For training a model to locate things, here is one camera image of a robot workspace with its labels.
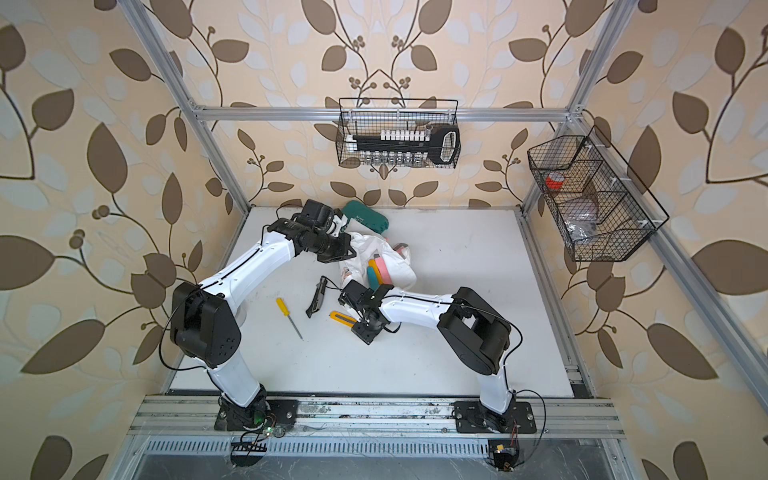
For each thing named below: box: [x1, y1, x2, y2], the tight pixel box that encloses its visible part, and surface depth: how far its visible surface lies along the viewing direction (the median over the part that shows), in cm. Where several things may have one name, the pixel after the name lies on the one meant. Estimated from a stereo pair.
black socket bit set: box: [346, 124, 460, 165], surface depth 86 cm
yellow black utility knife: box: [329, 311, 357, 328], surface depth 93 cm
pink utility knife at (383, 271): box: [375, 257, 393, 285], surface depth 101 cm
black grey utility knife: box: [305, 276, 327, 319], surface depth 98 cm
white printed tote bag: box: [339, 232, 417, 289], surface depth 93 cm
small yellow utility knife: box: [367, 259, 383, 285], surface depth 104 cm
